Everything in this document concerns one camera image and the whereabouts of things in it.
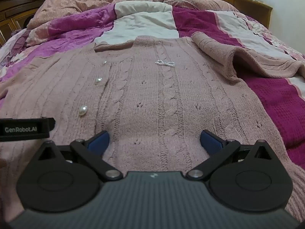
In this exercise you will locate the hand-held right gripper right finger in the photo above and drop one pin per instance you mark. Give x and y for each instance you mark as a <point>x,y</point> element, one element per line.
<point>211,143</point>

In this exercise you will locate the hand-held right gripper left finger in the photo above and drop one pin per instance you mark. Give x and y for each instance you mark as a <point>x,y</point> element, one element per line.
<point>100,143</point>

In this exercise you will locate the pink knit sweater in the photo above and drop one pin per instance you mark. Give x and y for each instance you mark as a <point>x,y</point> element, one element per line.
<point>152,95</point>

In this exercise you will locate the patchwork magenta white bedspread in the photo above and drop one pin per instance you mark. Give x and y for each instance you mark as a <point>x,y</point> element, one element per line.
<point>274,100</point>

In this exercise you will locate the lavender frilled pillow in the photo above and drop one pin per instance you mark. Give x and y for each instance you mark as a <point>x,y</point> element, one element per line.
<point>14,43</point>

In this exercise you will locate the wooden headboard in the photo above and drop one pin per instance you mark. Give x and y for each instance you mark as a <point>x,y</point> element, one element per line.
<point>9,12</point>

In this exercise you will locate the pink speckled duvet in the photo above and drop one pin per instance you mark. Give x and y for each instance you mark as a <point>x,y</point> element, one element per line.
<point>95,0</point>

